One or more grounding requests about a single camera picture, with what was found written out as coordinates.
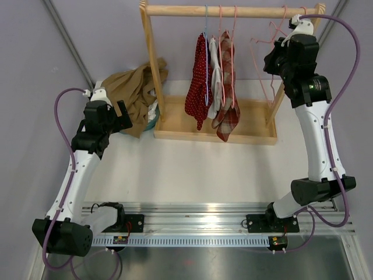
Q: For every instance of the blue wire hanger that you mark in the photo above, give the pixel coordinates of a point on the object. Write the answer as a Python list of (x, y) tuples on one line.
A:
[(205, 34)]

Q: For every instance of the wooden clothes rack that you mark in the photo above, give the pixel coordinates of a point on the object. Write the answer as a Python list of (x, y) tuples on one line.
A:
[(257, 122)]

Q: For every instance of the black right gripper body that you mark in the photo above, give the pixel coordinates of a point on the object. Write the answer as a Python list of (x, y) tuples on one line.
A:
[(277, 64)]

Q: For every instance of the red plaid skirt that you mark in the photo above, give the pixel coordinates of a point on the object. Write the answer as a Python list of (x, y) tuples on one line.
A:
[(227, 118)]

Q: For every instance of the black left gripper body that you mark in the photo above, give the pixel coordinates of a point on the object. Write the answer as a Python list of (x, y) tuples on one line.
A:
[(116, 123)]

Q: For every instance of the tan skirt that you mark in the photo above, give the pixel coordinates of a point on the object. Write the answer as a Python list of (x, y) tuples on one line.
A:
[(133, 88)]

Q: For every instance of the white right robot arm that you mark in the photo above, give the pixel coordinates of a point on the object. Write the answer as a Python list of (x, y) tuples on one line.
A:
[(294, 60)]

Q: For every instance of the red polka dot skirt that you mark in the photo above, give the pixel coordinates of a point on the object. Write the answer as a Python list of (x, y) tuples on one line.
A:
[(194, 101)]

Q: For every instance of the slotted cable duct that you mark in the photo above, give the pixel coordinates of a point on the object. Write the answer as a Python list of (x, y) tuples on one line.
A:
[(181, 241)]

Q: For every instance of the teal plastic bin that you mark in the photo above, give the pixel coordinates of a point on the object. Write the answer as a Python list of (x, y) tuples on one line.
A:
[(148, 124)]

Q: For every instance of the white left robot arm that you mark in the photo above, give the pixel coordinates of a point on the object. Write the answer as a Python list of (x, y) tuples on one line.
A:
[(64, 230)]

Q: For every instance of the small white skirt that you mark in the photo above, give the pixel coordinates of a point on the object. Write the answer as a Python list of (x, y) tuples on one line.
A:
[(215, 80)]

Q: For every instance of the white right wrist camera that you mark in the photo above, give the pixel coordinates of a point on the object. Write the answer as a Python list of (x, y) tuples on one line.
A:
[(302, 26)]

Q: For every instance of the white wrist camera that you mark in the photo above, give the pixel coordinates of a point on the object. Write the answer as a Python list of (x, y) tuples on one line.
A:
[(98, 94), (302, 26)]

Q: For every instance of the pink wire hanger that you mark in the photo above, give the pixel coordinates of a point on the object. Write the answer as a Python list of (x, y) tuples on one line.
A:
[(232, 59), (259, 47), (275, 29), (220, 54)]

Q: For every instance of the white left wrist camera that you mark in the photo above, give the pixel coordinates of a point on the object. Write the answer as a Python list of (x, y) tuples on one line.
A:
[(98, 94)]

